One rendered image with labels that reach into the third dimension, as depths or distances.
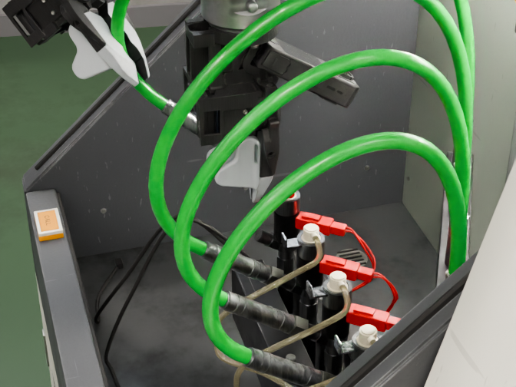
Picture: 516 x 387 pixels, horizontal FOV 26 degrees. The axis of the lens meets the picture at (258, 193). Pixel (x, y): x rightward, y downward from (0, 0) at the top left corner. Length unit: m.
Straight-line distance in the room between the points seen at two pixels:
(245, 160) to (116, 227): 0.46
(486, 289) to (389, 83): 0.76
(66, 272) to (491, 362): 0.66
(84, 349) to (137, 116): 0.36
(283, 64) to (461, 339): 0.35
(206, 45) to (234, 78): 0.05
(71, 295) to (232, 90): 0.36
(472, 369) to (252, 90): 0.38
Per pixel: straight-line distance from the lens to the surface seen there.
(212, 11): 1.04
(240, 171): 1.13
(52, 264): 1.36
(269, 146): 1.10
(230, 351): 0.96
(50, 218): 1.42
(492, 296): 0.82
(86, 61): 1.21
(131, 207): 1.53
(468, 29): 1.17
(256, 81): 1.09
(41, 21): 1.23
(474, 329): 0.84
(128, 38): 1.23
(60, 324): 1.27
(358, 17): 1.48
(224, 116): 1.08
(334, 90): 1.10
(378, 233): 1.60
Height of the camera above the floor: 1.77
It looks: 34 degrees down
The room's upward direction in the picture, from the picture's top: straight up
